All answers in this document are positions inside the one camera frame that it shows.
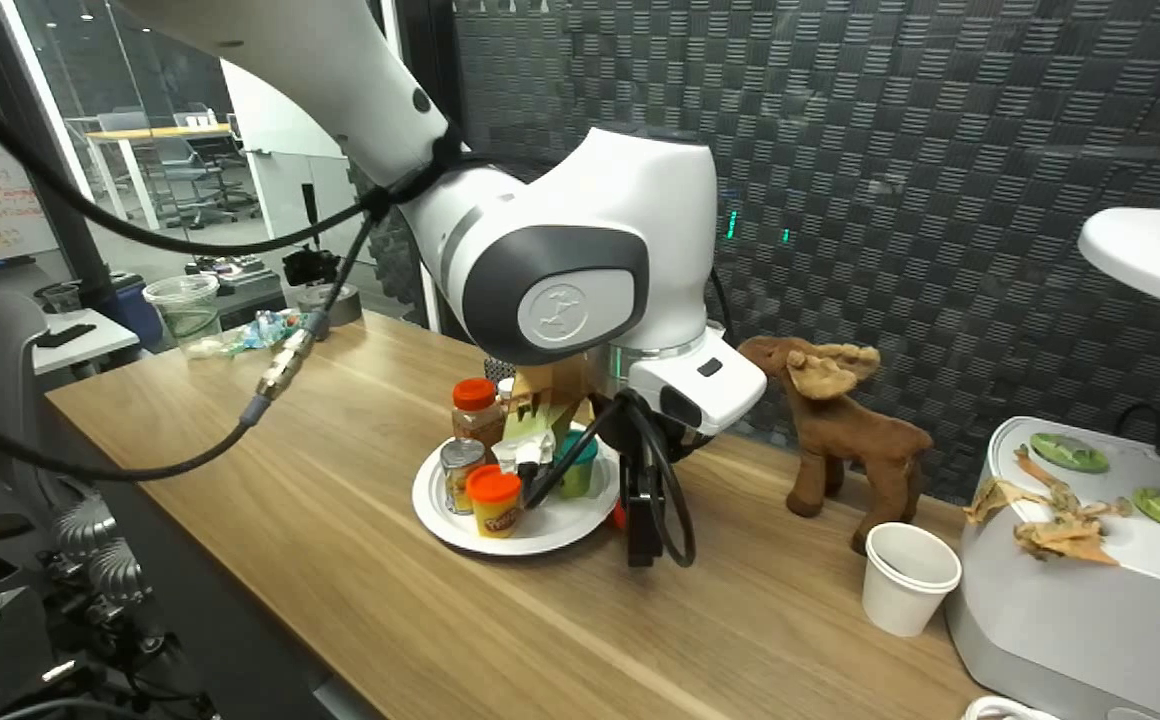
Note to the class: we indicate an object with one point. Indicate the clear plastic cup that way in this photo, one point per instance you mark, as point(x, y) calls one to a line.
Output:
point(180, 307)

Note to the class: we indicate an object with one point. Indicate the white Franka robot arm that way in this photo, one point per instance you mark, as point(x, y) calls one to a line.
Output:
point(565, 240)

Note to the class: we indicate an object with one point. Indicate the dried brown leaves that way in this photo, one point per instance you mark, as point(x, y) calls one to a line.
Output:
point(1052, 526)

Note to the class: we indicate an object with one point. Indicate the white paper plate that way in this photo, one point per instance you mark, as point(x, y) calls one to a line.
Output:
point(553, 526)

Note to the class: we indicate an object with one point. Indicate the brown moose plush toy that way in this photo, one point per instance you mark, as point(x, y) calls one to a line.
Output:
point(847, 425)

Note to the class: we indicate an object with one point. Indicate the grey tape roll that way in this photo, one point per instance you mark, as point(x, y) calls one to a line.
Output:
point(332, 307)

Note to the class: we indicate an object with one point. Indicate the white plastic bin appliance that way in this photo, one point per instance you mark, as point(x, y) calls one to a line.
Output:
point(1102, 603)

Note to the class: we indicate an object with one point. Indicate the crumpled green plastic bag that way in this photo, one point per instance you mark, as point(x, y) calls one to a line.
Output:
point(253, 329)

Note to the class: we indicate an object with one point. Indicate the small tub teal lid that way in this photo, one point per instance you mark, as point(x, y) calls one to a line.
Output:
point(582, 468)

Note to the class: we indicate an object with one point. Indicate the black metal pole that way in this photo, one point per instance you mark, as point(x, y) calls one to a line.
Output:
point(25, 145)

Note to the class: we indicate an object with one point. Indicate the black camera tripod rig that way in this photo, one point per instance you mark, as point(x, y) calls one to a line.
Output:
point(85, 585)

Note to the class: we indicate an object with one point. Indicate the white paper cup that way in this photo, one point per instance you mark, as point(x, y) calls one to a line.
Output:
point(910, 579)

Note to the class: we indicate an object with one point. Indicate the brown spice bottle orange cap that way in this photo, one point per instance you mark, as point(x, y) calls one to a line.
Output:
point(473, 406)

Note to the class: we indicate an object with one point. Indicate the white round lamp head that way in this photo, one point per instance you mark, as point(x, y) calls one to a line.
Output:
point(1152, 252)

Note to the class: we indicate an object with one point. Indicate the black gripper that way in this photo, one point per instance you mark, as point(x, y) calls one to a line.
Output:
point(643, 425)

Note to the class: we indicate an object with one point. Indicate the yellow tub orange lid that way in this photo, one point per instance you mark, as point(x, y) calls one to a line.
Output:
point(495, 498)

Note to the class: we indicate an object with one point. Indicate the white bowl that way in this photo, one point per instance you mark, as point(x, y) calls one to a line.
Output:
point(1006, 709)

